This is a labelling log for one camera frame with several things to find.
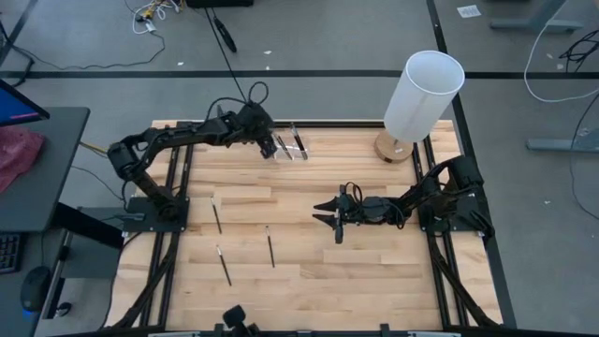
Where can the black computer mouse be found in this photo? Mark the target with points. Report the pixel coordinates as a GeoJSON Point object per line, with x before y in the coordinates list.
{"type": "Point", "coordinates": [35, 288]}

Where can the black box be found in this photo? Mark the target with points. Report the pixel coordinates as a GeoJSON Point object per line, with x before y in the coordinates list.
{"type": "Point", "coordinates": [220, 3]}

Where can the black desk support bar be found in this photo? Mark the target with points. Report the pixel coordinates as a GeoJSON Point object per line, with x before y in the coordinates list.
{"type": "Point", "coordinates": [89, 227]}

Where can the clear acrylic organizer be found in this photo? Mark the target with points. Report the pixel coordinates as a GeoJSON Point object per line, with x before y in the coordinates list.
{"type": "Point", "coordinates": [286, 156]}

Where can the white shade wooden base lamp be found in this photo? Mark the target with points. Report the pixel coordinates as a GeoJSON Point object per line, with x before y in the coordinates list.
{"type": "Point", "coordinates": [421, 98]}

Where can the black keyboard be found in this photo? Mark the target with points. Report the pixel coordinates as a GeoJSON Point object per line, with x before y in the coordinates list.
{"type": "Point", "coordinates": [9, 253]}

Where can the black frame rail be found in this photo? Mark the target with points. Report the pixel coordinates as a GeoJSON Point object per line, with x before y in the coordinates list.
{"type": "Point", "coordinates": [440, 281]}
{"type": "Point", "coordinates": [327, 124]}
{"type": "Point", "coordinates": [165, 299]}

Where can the white paper label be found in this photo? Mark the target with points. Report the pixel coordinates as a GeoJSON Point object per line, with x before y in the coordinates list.
{"type": "Point", "coordinates": [469, 11]}

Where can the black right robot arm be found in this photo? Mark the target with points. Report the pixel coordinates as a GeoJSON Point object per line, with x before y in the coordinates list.
{"type": "Point", "coordinates": [421, 196]}

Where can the grey desk foot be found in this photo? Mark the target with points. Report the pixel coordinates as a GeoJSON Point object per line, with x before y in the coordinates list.
{"type": "Point", "coordinates": [561, 142]}
{"type": "Point", "coordinates": [538, 23]}

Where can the pink cloth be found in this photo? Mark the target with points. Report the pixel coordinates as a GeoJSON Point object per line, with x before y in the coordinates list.
{"type": "Point", "coordinates": [18, 152]}

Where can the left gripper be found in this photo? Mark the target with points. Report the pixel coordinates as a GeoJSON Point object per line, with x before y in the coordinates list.
{"type": "Point", "coordinates": [252, 121]}

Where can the black jointed mount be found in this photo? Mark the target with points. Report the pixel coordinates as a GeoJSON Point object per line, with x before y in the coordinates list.
{"type": "Point", "coordinates": [235, 316]}

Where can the dark grey desk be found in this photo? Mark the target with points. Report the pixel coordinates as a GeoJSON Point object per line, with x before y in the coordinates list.
{"type": "Point", "coordinates": [51, 164]}

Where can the computer monitor blue screen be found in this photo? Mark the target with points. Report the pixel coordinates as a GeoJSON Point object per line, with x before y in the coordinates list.
{"type": "Point", "coordinates": [16, 107]}

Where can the grey desk leg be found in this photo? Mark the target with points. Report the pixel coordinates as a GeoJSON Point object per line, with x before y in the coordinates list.
{"type": "Point", "coordinates": [58, 281]}

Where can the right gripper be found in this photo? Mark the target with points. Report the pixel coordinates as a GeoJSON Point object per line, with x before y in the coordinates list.
{"type": "Point", "coordinates": [374, 210]}

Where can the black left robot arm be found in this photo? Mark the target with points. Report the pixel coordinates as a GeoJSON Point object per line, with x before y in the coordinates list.
{"type": "Point", "coordinates": [187, 136]}

